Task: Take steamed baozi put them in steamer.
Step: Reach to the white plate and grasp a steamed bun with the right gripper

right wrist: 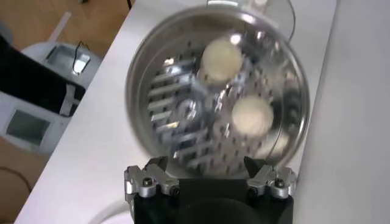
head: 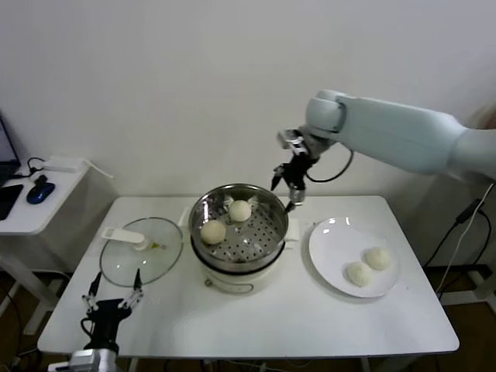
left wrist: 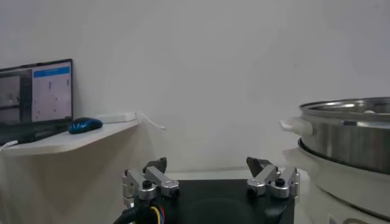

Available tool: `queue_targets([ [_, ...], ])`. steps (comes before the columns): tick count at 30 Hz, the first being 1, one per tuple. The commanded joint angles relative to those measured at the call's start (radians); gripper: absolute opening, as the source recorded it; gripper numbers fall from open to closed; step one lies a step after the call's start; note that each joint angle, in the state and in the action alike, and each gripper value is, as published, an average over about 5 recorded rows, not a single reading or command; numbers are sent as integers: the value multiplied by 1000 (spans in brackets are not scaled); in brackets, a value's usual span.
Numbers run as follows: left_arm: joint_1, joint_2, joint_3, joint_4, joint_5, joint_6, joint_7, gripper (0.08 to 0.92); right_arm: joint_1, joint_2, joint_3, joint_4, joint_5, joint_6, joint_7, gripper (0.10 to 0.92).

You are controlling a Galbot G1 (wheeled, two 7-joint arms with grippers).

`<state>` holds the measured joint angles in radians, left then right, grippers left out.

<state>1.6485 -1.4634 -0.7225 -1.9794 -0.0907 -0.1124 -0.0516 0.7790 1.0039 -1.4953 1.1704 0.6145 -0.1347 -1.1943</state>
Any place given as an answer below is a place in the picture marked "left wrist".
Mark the white power adapter box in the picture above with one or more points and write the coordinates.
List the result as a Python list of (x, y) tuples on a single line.
[(117, 117)]

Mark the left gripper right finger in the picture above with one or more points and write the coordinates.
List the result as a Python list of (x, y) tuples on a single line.
[(265, 176)]

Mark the stainless steel steamer basket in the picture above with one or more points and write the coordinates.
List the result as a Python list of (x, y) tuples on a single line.
[(344, 143)]

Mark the black laptop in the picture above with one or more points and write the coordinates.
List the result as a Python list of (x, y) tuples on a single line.
[(36, 94)]

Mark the white steamed baozi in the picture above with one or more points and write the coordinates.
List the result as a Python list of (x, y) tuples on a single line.
[(370, 112)]

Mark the white electric cooker base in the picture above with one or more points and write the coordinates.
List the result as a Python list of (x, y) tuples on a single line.
[(341, 185)]

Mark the blue computer mouse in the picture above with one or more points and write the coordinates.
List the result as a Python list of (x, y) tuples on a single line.
[(85, 125)]

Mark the white side table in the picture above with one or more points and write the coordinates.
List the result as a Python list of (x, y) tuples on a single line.
[(61, 143)]

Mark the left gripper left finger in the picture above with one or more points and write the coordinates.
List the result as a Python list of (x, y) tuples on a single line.
[(158, 178)]

